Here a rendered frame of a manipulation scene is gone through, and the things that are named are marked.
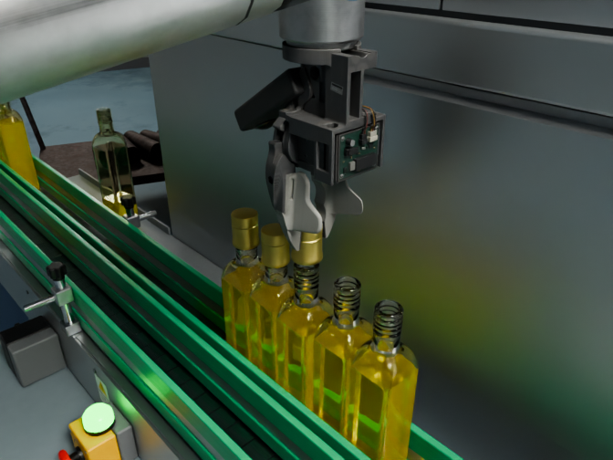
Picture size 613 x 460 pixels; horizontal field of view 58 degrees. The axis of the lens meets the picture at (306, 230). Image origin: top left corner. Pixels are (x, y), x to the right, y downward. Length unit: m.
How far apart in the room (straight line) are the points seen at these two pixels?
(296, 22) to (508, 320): 0.38
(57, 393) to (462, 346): 0.72
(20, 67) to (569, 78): 0.43
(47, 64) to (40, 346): 0.88
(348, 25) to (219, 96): 0.49
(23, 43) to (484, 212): 0.47
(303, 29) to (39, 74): 0.27
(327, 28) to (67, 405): 0.81
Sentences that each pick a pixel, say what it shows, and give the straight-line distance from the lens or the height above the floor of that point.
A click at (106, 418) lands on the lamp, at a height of 0.85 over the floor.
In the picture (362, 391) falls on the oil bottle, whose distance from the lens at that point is 0.61.
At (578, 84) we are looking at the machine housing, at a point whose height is 1.36.
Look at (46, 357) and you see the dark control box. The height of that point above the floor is 0.80.
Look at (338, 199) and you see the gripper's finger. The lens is 0.59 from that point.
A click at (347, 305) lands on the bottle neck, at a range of 0.59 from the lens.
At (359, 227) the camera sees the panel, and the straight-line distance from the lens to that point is 0.72.
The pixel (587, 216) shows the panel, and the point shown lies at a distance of 0.55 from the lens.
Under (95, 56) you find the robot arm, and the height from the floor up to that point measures 1.42.
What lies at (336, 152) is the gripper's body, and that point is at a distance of 0.49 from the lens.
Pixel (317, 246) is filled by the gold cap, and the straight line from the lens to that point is 0.60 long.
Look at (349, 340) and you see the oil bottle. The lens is 0.60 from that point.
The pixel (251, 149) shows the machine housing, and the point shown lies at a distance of 0.90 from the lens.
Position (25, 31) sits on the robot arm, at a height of 1.44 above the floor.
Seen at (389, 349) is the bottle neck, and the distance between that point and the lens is 0.57.
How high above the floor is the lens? 1.47
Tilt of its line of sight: 28 degrees down
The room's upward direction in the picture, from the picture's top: straight up
